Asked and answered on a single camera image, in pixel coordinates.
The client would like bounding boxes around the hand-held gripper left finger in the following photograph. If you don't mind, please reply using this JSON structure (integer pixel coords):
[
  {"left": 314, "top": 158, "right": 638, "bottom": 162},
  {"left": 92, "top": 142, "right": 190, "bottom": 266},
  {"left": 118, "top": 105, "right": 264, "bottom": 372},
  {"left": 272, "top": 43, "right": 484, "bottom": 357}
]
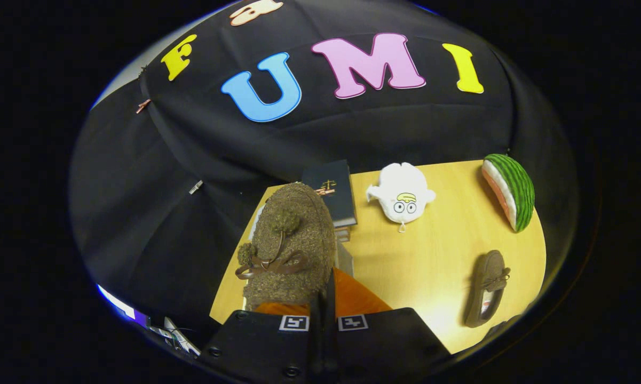
[{"left": 199, "top": 292, "right": 323, "bottom": 384}]

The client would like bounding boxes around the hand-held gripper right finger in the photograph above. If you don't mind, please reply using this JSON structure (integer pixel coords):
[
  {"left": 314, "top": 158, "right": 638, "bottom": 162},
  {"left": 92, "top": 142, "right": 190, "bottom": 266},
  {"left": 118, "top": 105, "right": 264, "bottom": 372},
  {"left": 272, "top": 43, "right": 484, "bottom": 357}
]
[{"left": 323, "top": 267, "right": 453, "bottom": 384}]

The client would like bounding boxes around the grey fabric storage box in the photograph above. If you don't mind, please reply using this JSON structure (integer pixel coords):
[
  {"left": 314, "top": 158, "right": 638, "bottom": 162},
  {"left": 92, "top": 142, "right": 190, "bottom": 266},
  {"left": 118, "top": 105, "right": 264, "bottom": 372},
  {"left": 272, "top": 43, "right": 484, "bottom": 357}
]
[{"left": 335, "top": 240, "right": 354, "bottom": 278}]

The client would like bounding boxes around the brown fuzzy moccasin shoe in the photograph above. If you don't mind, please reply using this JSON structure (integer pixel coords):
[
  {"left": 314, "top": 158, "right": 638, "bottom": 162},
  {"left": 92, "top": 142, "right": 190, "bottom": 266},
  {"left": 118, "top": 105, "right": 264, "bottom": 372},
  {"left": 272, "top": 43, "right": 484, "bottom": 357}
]
[
  {"left": 463, "top": 250, "right": 511, "bottom": 329},
  {"left": 235, "top": 182, "right": 338, "bottom": 311}
]

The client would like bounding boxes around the dark blue hardcover book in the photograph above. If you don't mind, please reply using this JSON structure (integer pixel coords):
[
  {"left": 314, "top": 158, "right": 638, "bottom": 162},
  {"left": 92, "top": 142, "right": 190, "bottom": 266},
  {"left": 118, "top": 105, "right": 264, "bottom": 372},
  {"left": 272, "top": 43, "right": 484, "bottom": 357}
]
[{"left": 302, "top": 159, "right": 358, "bottom": 228}]

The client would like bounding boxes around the white plush toy with eyes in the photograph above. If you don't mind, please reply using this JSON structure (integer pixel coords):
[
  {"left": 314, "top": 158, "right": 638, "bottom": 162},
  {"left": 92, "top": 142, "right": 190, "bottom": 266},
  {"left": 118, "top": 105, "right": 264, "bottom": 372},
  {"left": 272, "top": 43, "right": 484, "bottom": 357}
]
[{"left": 366, "top": 162, "right": 437, "bottom": 234}]

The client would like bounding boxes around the lit monitor screen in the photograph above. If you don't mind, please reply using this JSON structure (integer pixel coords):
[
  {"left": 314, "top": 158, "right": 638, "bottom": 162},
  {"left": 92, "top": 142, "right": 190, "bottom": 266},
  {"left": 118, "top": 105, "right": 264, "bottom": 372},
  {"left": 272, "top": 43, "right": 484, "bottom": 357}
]
[{"left": 97, "top": 284, "right": 150, "bottom": 329}]

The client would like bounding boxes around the watermelon slice plush toy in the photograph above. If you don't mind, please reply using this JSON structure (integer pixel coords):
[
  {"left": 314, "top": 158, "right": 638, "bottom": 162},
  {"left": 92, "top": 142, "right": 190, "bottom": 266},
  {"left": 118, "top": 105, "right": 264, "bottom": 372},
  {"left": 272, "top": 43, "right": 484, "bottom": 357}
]
[{"left": 481, "top": 154, "right": 535, "bottom": 233}]

